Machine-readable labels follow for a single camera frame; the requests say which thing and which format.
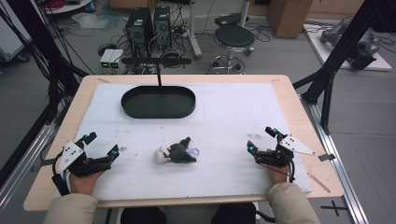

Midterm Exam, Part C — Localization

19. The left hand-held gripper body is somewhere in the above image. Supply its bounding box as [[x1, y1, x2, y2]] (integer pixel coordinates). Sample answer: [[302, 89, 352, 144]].
[[50, 139, 113, 196]]

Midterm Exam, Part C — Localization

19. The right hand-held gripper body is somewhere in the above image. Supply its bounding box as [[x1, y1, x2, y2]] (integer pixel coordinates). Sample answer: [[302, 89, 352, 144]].
[[253, 132, 316, 169]]

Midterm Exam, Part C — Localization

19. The person's left hand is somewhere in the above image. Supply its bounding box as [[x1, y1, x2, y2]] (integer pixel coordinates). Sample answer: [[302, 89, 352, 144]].
[[68, 170, 106, 196]]

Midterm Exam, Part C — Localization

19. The person's right hand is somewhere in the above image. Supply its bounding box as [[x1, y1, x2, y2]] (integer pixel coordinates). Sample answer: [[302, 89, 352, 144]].
[[265, 148, 292, 185]]

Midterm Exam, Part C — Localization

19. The white foam mat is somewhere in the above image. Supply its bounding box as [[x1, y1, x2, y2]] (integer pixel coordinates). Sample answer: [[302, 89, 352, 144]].
[[54, 82, 313, 202]]

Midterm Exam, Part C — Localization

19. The wooden table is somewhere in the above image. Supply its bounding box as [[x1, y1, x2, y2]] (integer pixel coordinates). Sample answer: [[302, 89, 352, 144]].
[[22, 74, 345, 213]]

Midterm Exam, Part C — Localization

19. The thin wooden stick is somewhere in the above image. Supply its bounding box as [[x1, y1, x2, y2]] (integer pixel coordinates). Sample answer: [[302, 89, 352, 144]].
[[307, 171, 332, 194]]

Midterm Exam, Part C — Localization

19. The dark green plush toy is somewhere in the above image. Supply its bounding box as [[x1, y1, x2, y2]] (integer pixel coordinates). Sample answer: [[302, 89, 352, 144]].
[[166, 136, 198, 164]]

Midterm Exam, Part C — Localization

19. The black oval tray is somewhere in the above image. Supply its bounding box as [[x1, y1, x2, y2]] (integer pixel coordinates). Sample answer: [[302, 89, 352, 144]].
[[120, 85, 197, 119]]

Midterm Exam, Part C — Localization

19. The person's right leg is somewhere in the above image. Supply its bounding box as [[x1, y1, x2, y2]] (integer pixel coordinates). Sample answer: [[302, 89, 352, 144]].
[[210, 203, 257, 224]]

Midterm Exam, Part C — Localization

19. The person's leg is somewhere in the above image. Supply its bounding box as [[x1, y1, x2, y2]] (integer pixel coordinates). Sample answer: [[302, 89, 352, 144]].
[[210, 203, 257, 224], [120, 206, 168, 224]]

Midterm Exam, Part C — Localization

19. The person's left leg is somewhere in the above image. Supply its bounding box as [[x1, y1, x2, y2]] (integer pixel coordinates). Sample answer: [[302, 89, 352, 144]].
[[120, 206, 168, 224]]

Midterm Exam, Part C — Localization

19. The black tape cross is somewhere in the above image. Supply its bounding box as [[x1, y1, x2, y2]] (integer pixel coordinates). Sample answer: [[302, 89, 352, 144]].
[[320, 200, 348, 217]]

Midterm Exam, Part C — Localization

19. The white power supply box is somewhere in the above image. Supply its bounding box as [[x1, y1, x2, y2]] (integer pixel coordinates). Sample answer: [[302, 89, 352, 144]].
[[99, 49, 116, 70], [108, 49, 125, 70]]

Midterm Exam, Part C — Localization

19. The black round stool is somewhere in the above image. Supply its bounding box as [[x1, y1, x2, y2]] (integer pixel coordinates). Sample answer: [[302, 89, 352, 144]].
[[209, 23, 256, 75]]

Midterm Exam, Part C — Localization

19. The brown cardboard box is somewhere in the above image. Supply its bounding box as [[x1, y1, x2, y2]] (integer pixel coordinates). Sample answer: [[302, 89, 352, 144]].
[[265, 0, 314, 39]]

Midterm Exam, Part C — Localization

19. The clear plastic bag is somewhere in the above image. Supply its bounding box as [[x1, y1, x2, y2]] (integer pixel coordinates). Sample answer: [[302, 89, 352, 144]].
[[71, 12, 109, 31]]

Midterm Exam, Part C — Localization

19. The black computer tower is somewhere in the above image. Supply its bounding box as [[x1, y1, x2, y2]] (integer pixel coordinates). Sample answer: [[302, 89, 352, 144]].
[[153, 5, 173, 50], [125, 7, 155, 53]]

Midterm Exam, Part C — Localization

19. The grey machine on platform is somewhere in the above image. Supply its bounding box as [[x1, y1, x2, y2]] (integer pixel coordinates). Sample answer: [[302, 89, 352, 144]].
[[320, 21, 381, 71]]

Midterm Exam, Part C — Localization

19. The white desk leg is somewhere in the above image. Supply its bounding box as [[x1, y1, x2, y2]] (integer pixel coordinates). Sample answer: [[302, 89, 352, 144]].
[[187, 0, 203, 61]]

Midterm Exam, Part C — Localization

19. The white floor platform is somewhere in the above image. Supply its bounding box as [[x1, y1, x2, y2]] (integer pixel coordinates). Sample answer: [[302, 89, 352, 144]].
[[303, 22, 393, 73]]

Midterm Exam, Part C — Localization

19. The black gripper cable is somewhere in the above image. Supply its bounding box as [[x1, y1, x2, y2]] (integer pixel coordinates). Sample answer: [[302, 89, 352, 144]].
[[268, 161, 296, 184]]

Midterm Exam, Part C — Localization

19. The aluminium rail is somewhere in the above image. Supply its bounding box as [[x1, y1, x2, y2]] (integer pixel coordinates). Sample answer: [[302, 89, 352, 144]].
[[300, 94, 370, 224], [0, 123, 58, 216]]

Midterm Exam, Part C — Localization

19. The black metal frame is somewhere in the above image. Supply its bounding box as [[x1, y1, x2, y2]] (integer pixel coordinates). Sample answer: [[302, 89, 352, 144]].
[[0, 0, 89, 189], [292, 0, 396, 135]]

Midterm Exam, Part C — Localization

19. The black camera bar on stand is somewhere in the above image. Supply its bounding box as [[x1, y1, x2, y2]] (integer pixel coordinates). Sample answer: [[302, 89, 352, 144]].
[[120, 57, 192, 89]]

